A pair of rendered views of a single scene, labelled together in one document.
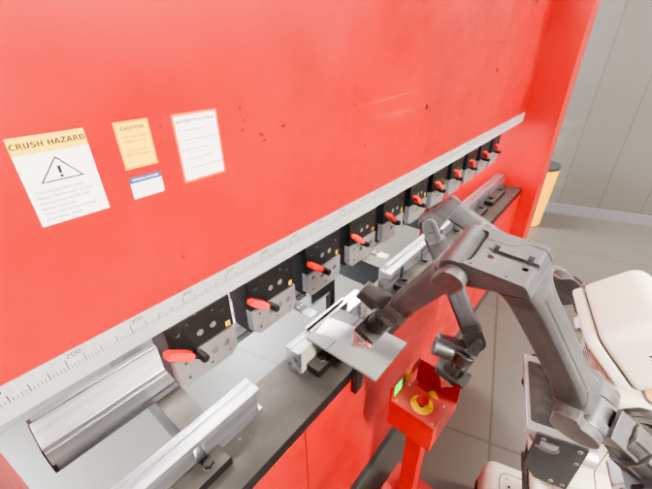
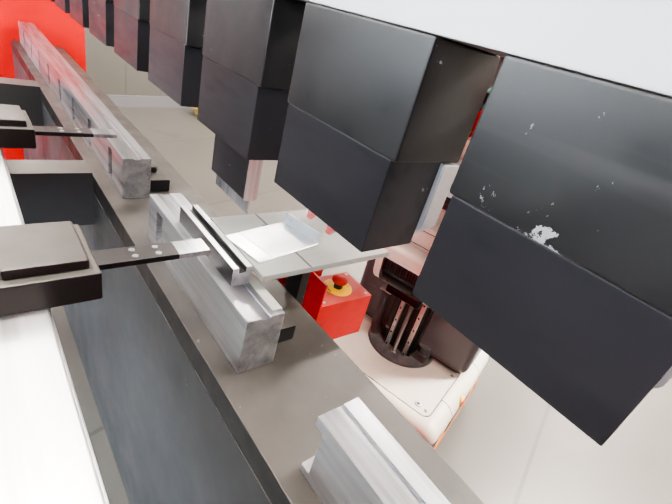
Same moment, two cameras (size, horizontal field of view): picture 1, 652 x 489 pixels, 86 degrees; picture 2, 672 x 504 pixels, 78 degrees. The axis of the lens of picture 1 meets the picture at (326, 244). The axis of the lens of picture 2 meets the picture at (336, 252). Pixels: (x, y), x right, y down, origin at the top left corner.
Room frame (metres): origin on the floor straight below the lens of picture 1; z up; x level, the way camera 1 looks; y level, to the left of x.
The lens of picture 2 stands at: (0.70, 0.55, 1.33)
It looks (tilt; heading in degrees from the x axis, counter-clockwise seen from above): 28 degrees down; 274
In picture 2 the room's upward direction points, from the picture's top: 16 degrees clockwise
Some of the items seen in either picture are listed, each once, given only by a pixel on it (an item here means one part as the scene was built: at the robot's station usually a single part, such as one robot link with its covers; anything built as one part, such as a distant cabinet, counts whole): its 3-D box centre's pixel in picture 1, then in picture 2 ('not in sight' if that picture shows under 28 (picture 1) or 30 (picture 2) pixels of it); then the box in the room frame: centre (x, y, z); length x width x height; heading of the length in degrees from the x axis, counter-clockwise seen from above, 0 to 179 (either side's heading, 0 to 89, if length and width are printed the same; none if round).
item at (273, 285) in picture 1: (263, 290); (370, 128); (0.73, 0.16, 1.26); 0.15 x 0.09 x 0.17; 140
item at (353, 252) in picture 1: (352, 234); (195, 38); (1.04, -0.09, 1.26); 0.15 x 0.09 x 0.17; 140
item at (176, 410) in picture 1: (150, 384); not in sight; (0.80, 0.60, 0.81); 0.64 x 0.08 x 0.14; 50
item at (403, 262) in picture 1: (458, 216); (62, 80); (1.88, -0.78, 0.92); 1.68 x 0.06 x 0.10; 140
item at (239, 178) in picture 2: (319, 289); (235, 166); (0.91, 0.02, 1.13); 0.10 x 0.02 x 0.10; 140
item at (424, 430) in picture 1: (424, 399); (321, 286); (0.78, -0.33, 0.75); 0.20 x 0.16 x 0.18; 138
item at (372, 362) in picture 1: (355, 341); (302, 237); (0.81, -0.09, 1.00); 0.26 x 0.18 x 0.01; 50
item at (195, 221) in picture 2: (327, 316); (212, 241); (0.94, 0.00, 0.99); 0.20 x 0.03 x 0.03; 140
